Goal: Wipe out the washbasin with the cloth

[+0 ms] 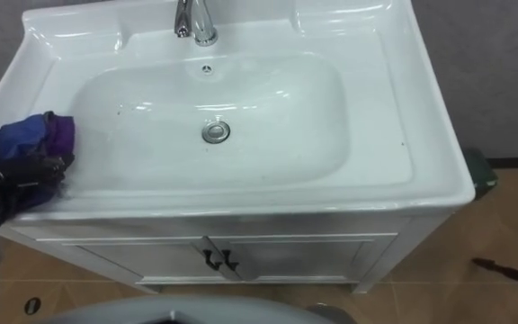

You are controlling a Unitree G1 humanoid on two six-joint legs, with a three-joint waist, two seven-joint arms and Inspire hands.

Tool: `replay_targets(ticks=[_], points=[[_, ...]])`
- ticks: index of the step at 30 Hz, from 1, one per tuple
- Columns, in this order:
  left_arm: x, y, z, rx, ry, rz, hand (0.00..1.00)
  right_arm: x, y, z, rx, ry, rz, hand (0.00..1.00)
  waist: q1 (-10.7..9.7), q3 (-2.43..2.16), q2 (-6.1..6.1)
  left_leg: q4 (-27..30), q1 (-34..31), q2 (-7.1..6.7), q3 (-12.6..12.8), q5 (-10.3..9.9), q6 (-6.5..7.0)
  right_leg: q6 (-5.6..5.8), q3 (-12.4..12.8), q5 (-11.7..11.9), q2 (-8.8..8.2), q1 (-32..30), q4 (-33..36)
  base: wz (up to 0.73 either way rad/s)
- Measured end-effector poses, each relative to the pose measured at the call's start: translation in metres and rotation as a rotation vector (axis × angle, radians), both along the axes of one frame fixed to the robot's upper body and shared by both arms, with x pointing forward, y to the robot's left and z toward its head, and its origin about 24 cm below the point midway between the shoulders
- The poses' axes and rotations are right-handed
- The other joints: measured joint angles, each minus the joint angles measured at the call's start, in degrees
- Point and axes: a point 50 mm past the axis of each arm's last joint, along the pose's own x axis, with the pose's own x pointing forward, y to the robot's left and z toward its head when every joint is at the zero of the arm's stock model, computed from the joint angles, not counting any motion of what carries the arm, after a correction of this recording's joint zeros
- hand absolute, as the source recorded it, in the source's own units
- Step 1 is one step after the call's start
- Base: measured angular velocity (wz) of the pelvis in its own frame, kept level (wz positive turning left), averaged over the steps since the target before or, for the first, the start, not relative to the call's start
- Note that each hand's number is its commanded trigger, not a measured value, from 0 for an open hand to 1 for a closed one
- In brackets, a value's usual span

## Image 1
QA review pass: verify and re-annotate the white sink cabinet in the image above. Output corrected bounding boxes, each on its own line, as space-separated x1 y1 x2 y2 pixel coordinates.
0 0 477 296

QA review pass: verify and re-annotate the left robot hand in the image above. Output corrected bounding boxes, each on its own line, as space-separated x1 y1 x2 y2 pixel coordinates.
0 109 76 225

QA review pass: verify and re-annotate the dark green box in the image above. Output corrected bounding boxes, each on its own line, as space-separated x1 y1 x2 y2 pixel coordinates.
462 147 499 200

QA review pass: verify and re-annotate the blue and purple cloth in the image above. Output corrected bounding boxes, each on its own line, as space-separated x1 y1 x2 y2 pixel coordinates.
0 110 77 213

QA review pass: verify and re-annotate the robot body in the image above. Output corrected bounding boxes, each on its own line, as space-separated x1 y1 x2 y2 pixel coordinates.
33 293 335 324

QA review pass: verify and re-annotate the chrome faucet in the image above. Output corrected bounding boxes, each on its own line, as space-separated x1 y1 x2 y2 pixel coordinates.
173 0 219 48

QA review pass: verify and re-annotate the chrome drain plug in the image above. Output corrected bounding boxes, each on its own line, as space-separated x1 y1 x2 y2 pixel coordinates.
201 120 232 146

